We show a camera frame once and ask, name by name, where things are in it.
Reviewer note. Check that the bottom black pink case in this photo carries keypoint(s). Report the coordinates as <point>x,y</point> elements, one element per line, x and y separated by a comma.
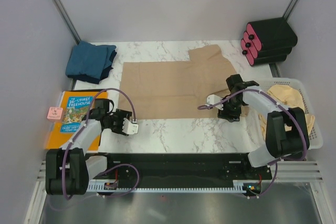
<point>266,60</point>

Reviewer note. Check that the white plastic basket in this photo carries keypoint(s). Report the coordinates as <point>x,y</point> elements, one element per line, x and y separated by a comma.
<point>315,137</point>

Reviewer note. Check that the pale yellow t-shirt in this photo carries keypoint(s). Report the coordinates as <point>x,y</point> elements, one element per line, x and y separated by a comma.
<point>289,97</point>

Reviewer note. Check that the tan beige t-shirt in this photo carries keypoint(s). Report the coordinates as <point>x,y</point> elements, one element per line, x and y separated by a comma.
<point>175,89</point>

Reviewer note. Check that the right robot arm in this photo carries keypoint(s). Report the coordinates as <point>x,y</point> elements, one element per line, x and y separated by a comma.
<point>286,129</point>

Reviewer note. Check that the aluminium front rails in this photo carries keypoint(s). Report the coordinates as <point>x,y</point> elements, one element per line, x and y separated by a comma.
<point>285,171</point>

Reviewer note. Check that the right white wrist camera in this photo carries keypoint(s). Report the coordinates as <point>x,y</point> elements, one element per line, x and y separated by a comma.
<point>214,100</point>

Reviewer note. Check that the middle black pink case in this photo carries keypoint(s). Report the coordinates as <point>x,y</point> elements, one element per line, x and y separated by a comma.
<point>251,52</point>

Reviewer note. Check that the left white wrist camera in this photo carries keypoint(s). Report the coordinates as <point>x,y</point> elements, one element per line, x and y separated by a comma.
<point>130,127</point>

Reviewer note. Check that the orange treehouse book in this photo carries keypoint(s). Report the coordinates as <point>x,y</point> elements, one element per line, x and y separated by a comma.
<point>75,106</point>

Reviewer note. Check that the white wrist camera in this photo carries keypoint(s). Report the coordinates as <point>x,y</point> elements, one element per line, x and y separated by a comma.
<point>130,127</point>
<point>214,100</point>

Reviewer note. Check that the top black pink case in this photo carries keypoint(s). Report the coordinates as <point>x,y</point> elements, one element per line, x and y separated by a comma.
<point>270,34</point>

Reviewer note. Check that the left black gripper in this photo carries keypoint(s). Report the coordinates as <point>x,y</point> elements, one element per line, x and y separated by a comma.
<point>122,114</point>

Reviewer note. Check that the small pink cube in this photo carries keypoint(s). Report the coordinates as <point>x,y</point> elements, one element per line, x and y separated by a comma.
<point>55,113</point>

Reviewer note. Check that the left aluminium frame post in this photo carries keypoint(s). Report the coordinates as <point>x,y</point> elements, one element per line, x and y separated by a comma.
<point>67,20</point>

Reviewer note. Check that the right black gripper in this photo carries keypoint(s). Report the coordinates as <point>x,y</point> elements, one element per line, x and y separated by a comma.
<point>224,113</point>

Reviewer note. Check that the folded light blue t-shirt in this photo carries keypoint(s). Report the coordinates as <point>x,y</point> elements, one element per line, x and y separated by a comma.
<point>88,59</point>

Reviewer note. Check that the black pink case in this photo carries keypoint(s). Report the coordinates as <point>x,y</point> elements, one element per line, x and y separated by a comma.
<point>251,52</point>
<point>266,60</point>
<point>270,34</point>

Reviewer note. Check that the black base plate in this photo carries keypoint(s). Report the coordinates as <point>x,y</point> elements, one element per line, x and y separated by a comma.
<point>121,167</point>

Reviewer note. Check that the white slotted cable duct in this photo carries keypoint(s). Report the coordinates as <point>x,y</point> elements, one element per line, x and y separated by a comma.
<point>121,186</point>

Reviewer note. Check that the folded dark navy t-shirt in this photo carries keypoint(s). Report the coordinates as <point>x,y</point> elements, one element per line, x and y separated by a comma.
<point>105,72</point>

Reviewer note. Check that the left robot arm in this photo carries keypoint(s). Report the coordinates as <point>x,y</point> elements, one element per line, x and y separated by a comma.
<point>68,170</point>

